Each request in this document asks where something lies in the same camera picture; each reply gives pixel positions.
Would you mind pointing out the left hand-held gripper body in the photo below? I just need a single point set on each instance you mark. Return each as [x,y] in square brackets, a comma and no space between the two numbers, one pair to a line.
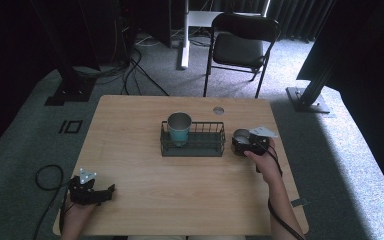
[83,191]

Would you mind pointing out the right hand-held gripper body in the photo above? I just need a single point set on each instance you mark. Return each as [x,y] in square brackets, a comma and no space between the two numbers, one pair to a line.
[259,141]

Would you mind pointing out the brown metal cup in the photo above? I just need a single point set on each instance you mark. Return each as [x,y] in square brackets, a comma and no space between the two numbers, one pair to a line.
[241,137]

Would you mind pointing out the teal metal cup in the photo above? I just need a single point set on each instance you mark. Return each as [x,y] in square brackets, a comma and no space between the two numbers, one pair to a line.
[179,130]

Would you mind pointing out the person's right hand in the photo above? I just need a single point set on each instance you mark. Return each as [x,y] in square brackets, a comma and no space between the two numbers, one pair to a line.
[263,163]

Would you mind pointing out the person's left hand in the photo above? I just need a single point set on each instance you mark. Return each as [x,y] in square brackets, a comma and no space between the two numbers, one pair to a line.
[76,220]

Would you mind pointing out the round table grommet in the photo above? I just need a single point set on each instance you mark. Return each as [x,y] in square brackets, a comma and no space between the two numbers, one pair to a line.
[218,110]

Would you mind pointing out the black metal stand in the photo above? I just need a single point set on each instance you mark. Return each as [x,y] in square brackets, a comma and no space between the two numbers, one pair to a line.
[70,83]
[308,96]

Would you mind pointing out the grey tape piece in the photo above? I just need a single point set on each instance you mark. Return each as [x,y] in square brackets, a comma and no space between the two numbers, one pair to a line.
[299,202]

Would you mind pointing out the black folding chair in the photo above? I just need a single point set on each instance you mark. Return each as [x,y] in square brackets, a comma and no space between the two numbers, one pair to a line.
[238,50]

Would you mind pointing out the dark pleated curtain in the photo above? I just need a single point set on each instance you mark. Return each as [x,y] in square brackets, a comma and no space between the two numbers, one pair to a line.
[300,16]

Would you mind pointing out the white desk frame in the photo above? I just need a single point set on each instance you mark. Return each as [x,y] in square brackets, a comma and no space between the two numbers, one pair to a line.
[186,33]

